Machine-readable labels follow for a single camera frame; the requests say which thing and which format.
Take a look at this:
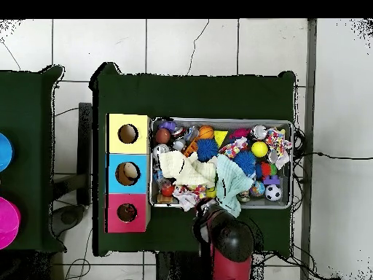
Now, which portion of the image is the cream muslin cloth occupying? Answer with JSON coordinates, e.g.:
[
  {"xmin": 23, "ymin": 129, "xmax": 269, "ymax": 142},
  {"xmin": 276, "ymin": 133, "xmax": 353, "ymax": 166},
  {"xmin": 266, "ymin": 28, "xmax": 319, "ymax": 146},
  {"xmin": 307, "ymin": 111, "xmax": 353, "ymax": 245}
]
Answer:
[{"xmin": 157, "ymin": 149, "xmax": 218, "ymax": 189}]

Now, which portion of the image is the mint knitted cloth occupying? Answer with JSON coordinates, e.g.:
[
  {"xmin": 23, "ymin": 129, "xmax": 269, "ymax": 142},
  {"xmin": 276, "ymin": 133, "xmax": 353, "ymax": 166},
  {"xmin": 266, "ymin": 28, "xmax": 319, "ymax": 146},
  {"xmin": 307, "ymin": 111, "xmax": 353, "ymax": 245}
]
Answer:
[{"xmin": 214, "ymin": 153, "xmax": 255, "ymax": 219}]

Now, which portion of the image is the blue fuzzy ball with eyes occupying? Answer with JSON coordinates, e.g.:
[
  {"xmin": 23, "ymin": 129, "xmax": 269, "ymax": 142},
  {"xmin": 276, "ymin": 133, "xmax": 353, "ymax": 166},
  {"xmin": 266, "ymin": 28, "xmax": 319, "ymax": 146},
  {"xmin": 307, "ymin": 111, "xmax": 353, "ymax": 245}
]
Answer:
[{"xmin": 232, "ymin": 150, "xmax": 257, "ymax": 176}]

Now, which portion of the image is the clear mesh bin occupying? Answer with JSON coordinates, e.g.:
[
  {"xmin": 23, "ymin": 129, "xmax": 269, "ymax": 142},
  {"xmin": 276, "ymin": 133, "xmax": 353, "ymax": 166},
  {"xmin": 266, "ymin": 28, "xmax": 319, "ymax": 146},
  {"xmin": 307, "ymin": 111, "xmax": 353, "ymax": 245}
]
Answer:
[{"xmin": 149, "ymin": 117, "xmax": 294, "ymax": 209}]

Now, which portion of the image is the wooden box with three holes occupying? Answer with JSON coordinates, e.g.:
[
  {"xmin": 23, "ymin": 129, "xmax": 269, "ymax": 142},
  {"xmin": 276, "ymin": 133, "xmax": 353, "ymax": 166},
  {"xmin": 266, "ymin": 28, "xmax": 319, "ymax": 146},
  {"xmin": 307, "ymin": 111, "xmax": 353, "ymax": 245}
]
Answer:
[{"xmin": 104, "ymin": 112, "xmax": 152, "ymax": 233}]

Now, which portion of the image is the orange plastic block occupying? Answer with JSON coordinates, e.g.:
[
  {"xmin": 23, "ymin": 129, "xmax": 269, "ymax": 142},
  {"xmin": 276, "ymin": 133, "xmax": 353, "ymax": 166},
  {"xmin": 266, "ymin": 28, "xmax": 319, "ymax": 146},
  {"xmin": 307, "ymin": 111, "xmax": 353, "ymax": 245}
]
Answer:
[{"xmin": 182, "ymin": 139, "xmax": 200, "ymax": 158}]

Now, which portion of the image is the blue spiky ball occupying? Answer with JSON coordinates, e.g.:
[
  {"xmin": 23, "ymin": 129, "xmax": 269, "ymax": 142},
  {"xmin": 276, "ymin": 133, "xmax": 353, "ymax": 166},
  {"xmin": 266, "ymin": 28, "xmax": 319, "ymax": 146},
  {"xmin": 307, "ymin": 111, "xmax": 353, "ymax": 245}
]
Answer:
[{"xmin": 196, "ymin": 138, "xmax": 219, "ymax": 163}]

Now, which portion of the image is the silver drink can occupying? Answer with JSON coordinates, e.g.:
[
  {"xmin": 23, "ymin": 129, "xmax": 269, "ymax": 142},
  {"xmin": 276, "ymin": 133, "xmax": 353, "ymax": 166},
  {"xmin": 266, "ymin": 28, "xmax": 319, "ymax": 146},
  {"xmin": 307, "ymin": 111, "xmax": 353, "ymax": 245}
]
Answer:
[{"xmin": 152, "ymin": 143, "xmax": 170, "ymax": 156}]

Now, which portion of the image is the orange basketball toy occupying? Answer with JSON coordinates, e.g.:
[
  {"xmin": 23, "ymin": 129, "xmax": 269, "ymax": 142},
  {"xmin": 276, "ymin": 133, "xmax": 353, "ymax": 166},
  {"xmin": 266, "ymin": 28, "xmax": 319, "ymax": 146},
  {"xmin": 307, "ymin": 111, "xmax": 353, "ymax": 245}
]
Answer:
[{"xmin": 198, "ymin": 125, "xmax": 215, "ymax": 140}]

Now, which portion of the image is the brown football toy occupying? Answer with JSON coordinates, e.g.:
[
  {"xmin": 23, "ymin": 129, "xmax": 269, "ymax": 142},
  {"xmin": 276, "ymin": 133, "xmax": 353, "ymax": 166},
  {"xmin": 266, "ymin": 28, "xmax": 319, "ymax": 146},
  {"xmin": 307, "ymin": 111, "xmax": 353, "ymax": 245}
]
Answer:
[{"xmin": 154, "ymin": 128, "xmax": 171, "ymax": 144}]

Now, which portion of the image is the dark green tablecloth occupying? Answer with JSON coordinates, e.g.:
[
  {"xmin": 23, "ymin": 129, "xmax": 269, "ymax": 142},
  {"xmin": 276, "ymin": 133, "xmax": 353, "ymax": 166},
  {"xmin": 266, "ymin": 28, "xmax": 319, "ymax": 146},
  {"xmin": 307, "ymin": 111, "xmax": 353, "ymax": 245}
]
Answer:
[
  {"xmin": 0, "ymin": 65, "xmax": 66, "ymax": 253},
  {"xmin": 88, "ymin": 62, "xmax": 297, "ymax": 257}
]

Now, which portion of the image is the globe print ball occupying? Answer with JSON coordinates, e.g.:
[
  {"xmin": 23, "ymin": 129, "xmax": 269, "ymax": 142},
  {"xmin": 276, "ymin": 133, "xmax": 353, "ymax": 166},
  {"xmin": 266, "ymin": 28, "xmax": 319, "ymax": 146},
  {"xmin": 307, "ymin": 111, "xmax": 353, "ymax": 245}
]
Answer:
[{"xmin": 249, "ymin": 180, "xmax": 266, "ymax": 198}]

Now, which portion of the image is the black and white soccer ball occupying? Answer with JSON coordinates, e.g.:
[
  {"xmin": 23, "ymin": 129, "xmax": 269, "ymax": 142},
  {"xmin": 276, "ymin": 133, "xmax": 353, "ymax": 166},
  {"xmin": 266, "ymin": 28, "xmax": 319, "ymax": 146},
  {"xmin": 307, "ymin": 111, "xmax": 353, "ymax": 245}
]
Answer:
[{"xmin": 264, "ymin": 184, "xmax": 283, "ymax": 202}]

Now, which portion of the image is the blue bowl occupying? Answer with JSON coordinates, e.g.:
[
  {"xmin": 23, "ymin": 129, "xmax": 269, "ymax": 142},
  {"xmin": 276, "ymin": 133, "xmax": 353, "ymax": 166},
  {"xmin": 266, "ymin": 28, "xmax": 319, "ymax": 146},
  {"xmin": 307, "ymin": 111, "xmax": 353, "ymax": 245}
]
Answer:
[{"xmin": 0, "ymin": 132, "xmax": 15, "ymax": 173}]

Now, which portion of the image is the magenta bowl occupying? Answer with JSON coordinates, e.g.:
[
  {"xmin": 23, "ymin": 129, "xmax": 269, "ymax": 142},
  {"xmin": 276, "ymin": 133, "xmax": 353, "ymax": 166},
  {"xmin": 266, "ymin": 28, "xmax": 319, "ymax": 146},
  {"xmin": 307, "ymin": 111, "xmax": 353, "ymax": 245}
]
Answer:
[{"xmin": 0, "ymin": 196, "xmax": 21, "ymax": 250}]

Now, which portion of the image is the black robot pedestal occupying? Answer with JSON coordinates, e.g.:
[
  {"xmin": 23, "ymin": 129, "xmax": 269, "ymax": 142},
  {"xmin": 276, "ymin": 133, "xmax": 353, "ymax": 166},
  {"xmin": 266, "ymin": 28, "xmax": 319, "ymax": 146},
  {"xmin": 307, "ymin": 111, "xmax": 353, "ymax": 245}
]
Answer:
[{"xmin": 155, "ymin": 251, "xmax": 205, "ymax": 280}]

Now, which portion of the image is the black cable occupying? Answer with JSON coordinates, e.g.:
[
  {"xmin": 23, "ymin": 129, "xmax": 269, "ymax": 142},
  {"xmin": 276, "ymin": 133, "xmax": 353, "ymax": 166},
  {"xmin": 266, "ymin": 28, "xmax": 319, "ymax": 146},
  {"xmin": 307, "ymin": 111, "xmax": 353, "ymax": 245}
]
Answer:
[{"xmin": 292, "ymin": 128, "xmax": 373, "ymax": 160}]

